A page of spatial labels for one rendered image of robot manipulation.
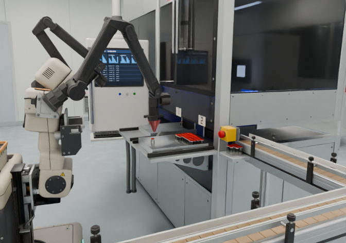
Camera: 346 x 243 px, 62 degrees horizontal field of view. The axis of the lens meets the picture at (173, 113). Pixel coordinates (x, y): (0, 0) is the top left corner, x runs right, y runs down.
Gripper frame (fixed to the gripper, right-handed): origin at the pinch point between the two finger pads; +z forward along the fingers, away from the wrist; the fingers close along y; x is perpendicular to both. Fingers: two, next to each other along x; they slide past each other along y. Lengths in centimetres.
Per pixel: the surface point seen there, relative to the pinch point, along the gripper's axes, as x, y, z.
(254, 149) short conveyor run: -49, 29, 5
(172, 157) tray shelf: -20.7, -3.0, 9.9
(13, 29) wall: 545, 30, -100
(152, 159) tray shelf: -17.9, -13.8, 9.6
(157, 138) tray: 8.0, 8.1, 8.2
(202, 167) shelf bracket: -17.4, 22.7, 23.1
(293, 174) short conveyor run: -74, 23, 9
